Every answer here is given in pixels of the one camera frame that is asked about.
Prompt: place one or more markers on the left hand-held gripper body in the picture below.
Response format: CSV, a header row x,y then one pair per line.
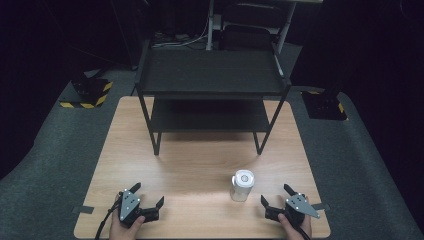
x,y
130,205

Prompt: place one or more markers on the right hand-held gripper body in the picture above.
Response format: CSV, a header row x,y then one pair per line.
x,y
300,205

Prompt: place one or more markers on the white plastic bottle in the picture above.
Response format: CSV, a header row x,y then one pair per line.
x,y
242,186

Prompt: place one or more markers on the black two-tier shelf rack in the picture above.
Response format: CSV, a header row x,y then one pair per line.
x,y
213,71

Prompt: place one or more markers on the person's right hand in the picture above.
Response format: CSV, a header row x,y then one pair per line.
x,y
293,233

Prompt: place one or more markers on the person's left hand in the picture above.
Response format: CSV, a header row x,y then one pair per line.
x,y
121,233

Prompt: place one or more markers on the grey tape strip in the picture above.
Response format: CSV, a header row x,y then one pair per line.
x,y
322,206
82,209

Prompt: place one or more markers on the grey felt cloth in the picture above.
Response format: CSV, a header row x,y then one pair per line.
x,y
40,186

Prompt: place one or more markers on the black yellow striped stand base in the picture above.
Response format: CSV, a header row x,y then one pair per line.
x,y
325,105
90,93

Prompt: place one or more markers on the white metal stand leg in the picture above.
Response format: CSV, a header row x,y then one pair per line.
x,y
285,30
209,26

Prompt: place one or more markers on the black chair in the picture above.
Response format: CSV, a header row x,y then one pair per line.
x,y
248,25

